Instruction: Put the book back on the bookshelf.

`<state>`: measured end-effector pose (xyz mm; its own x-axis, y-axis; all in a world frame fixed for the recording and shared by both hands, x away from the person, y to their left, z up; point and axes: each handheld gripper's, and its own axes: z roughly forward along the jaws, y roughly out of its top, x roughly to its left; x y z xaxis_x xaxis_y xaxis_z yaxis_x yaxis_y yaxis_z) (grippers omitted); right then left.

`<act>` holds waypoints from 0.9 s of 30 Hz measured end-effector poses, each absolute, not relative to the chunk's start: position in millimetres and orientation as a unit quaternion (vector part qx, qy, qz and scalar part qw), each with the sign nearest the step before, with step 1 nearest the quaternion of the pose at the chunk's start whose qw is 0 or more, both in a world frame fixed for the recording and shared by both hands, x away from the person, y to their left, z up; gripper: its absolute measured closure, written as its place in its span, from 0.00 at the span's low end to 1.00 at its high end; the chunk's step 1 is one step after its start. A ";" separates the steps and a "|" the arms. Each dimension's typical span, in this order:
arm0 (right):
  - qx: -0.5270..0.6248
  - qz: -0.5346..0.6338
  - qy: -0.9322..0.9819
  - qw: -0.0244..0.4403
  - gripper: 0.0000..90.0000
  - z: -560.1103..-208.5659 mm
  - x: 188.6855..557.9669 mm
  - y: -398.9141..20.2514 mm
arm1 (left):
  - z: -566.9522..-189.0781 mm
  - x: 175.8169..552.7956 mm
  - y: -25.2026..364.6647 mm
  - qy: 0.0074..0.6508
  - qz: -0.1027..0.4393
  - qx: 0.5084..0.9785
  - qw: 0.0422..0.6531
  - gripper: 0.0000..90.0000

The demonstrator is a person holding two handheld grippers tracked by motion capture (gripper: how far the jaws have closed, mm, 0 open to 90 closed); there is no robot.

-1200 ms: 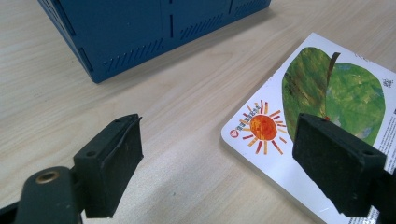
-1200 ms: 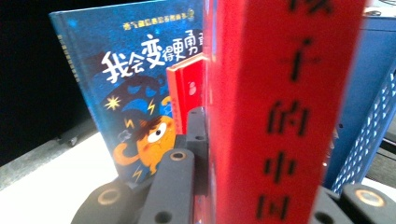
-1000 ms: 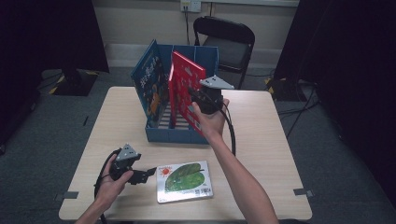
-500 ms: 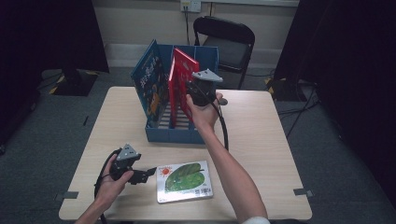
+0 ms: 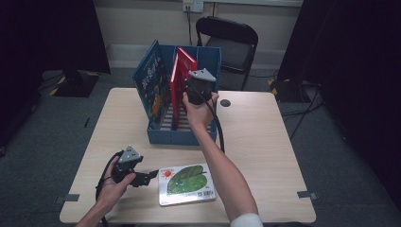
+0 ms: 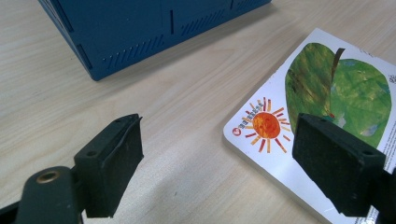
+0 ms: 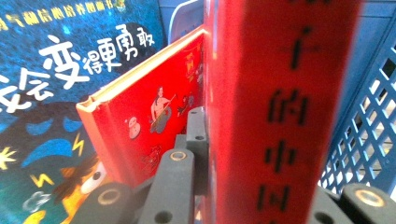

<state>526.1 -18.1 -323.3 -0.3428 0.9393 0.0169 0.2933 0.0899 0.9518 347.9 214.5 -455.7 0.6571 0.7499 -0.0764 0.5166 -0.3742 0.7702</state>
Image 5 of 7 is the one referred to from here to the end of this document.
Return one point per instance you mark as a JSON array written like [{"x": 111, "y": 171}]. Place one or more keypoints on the person's right hand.
[{"x": 200, "y": 115}]

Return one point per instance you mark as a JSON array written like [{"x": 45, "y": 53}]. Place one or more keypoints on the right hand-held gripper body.
[{"x": 198, "y": 91}]

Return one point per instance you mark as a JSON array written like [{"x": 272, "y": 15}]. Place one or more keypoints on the red picture book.
[
  {"x": 186, "y": 66},
  {"x": 174, "y": 94}
]

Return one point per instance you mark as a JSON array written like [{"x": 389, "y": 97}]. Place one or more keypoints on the small black floor object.
[{"x": 86, "y": 122}]

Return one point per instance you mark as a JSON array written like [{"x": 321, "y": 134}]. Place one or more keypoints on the white wall socket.
[{"x": 193, "y": 5}]

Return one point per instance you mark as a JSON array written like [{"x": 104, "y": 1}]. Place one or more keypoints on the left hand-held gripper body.
[{"x": 124, "y": 168}]

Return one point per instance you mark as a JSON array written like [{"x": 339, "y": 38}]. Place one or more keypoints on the blue plastic file rack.
[{"x": 170, "y": 138}]

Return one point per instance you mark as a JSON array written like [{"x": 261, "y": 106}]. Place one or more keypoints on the white book with green leaf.
[{"x": 187, "y": 184}]

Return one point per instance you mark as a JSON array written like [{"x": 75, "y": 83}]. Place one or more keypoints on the black folding chair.
[{"x": 233, "y": 50}]

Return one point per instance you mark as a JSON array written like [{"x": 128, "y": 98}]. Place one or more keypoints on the blue monster picture book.
[{"x": 153, "y": 88}]

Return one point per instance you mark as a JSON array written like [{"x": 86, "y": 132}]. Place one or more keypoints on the grey tape strip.
[
  {"x": 305, "y": 194},
  {"x": 71, "y": 198}
]

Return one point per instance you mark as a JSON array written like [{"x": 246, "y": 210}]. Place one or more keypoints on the person's white sleeve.
[{"x": 247, "y": 220}]

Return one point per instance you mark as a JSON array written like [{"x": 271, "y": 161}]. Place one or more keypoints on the black stand base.
[
  {"x": 290, "y": 93},
  {"x": 77, "y": 85}
]

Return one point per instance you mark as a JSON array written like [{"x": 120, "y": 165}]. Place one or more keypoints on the person's left hand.
[{"x": 110, "y": 192}]

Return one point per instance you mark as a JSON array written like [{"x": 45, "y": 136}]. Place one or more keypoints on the black curtain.
[
  {"x": 47, "y": 38},
  {"x": 353, "y": 63}
]

